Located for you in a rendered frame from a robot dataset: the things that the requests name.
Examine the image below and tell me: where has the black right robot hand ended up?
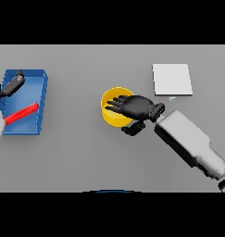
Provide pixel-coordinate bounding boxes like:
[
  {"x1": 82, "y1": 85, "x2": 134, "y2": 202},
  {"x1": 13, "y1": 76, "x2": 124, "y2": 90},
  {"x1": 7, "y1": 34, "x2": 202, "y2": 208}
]
[{"x1": 104, "y1": 94, "x2": 166, "y2": 137}]

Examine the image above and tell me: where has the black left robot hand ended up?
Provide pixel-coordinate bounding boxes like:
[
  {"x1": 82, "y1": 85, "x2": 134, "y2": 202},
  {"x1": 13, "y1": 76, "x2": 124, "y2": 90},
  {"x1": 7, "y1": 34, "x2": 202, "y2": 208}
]
[{"x1": 0, "y1": 60, "x2": 26, "y2": 111}]

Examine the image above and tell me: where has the yellow bowl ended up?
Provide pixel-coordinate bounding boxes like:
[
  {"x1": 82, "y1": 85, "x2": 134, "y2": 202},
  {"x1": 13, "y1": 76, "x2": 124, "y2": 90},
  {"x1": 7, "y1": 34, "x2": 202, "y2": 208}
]
[{"x1": 100, "y1": 86, "x2": 135, "y2": 128}]

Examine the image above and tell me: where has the red beaker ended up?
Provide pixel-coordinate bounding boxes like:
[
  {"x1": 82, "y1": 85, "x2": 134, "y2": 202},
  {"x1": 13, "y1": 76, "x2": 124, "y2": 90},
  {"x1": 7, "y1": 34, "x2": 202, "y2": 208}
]
[{"x1": 4, "y1": 102, "x2": 40, "y2": 126}]

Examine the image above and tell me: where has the pale square measuring scale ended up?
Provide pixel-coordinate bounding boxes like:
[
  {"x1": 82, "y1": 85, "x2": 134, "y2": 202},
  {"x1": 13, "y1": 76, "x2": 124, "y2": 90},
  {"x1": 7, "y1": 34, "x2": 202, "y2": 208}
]
[{"x1": 152, "y1": 63, "x2": 194, "y2": 97}]

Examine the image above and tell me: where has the blue tray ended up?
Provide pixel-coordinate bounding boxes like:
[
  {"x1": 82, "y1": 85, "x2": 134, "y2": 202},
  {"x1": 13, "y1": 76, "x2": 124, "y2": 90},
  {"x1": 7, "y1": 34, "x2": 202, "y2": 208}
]
[{"x1": 0, "y1": 69, "x2": 49, "y2": 136}]

